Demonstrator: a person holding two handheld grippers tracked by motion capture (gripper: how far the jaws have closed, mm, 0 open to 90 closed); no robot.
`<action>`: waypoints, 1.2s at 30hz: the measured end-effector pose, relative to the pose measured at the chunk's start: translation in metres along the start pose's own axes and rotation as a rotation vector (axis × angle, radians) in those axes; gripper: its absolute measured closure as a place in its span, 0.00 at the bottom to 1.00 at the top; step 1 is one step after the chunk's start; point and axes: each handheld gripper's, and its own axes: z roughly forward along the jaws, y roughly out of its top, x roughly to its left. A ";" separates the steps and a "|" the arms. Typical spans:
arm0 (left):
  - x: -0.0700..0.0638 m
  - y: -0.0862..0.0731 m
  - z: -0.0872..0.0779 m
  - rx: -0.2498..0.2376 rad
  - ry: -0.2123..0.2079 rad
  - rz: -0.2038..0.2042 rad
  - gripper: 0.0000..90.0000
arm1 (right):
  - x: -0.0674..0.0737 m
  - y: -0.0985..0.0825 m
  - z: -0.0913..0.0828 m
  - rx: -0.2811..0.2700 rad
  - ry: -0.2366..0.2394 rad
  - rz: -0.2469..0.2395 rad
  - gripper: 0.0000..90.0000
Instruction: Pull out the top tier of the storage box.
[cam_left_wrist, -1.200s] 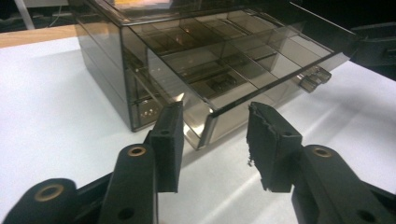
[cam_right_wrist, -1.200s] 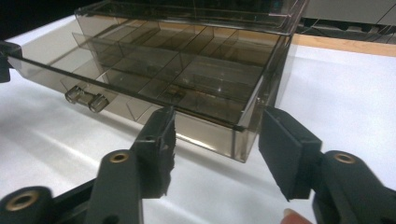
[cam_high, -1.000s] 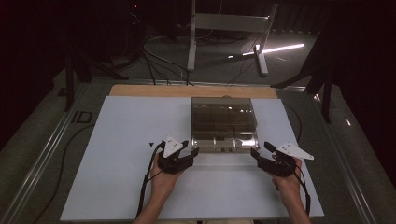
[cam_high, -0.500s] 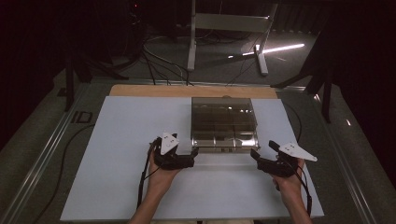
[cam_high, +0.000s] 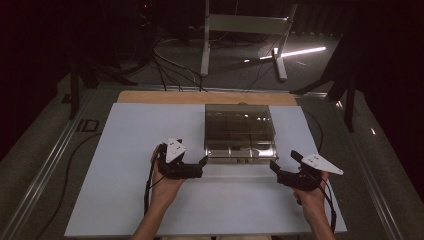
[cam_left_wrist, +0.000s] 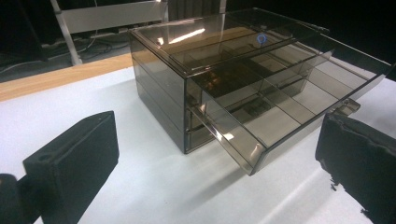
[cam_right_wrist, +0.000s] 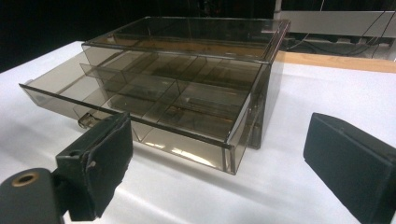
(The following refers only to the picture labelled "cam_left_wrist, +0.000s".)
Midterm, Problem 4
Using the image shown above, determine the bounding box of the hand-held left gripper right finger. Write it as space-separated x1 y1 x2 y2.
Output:
315 112 396 224

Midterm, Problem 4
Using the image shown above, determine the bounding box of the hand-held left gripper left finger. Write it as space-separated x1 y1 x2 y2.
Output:
21 110 120 224

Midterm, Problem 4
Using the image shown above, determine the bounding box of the smoky acrylic drawer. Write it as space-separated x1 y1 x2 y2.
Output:
186 106 220 133
186 124 218 154
186 32 392 176

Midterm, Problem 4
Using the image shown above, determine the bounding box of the white table cover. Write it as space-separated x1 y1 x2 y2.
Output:
0 66 396 224

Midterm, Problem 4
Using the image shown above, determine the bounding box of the bundle of floor cables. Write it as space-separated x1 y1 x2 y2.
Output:
0 27 134 75

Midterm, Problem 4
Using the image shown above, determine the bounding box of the grey metal frame stand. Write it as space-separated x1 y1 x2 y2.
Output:
49 0 170 67

